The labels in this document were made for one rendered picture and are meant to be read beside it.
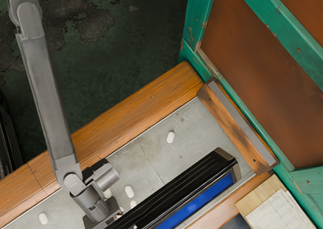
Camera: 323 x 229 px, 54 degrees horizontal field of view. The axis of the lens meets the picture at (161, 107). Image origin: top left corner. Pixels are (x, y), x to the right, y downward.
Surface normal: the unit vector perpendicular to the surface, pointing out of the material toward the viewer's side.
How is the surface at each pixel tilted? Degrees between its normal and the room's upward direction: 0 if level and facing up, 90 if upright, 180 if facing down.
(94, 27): 0
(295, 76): 90
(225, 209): 0
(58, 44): 0
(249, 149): 66
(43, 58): 44
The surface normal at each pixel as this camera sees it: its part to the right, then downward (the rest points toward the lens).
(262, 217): 0.01, -0.25
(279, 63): -0.82, 0.55
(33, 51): 0.44, 0.37
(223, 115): -0.75, 0.40
